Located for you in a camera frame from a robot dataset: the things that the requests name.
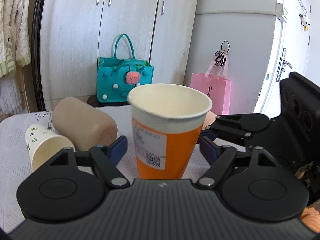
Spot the orange and white paper cup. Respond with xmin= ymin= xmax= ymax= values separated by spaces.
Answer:
xmin=127 ymin=83 xmax=212 ymax=179

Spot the beige plastic cup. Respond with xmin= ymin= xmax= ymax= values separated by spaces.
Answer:
xmin=52 ymin=97 xmax=118 ymax=151

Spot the white paper cup green print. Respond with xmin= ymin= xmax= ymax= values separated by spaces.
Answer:
xmin=24 ymin=124 xmax=75 ymax=171

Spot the person's hand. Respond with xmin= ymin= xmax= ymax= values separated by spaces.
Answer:
xmin=201 ymin=111 xmax=216 ymax=130

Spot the pink paper gift bag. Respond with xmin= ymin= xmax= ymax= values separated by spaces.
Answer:
xmin=190 ymin=51 xmax=231 ymax=115

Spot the teal felt handbag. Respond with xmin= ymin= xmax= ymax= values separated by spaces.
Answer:
xmin=97 ymin=34 xmax=154 ymax=103

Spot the small toy door ornament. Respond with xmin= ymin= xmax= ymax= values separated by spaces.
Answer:
xmin=297 ymin=0 xmax=310 ymax=31

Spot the white wardrobe cabinet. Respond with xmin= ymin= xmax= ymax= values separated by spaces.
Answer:
xmin=33 ymin=0 xmax=197 ymax=110

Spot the white knitted garment hanging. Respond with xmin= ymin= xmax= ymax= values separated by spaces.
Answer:
xmin=1 ymin=0 xmax=31 ymax=77

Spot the black cable bundle on hook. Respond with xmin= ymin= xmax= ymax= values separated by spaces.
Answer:
xmin=214 ymin=40 xmax=231 ymax=68

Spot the white door with handle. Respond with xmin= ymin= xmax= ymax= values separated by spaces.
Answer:
xmin=254 ymin=0 xmax=310 ymax=118

